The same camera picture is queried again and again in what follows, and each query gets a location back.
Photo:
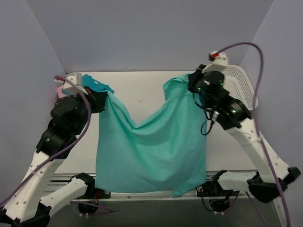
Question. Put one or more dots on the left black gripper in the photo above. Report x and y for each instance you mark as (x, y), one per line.
(99, 101)

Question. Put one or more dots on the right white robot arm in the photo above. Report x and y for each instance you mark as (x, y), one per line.
(273, 175)

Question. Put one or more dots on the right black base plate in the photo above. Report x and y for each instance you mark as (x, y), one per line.
(211, 190)

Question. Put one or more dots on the white perforated plastic basket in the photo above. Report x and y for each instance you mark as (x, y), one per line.
(238, 84)

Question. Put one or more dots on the folded pink t shirt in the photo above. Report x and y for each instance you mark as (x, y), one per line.
(60, 94)

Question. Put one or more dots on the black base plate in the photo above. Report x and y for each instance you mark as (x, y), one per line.
(211, 190)
(101, 194)

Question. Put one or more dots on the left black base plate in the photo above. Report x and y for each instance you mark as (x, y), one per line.
(101, 194)

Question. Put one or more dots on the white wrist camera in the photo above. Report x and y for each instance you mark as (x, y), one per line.
(72, 84)
(218, 62)

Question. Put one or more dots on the mint green t shirt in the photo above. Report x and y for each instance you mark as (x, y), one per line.
(166, 151)

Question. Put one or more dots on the folded teal t shirt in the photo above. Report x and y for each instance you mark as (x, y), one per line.
(94, 85)

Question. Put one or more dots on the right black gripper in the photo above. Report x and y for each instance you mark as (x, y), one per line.
(194, 79)

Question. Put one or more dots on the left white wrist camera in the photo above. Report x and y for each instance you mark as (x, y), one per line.
(72, 84)

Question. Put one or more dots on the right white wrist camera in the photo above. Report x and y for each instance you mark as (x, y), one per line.
(218, 62)

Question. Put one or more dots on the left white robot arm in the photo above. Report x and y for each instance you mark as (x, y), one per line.
(27, 206)

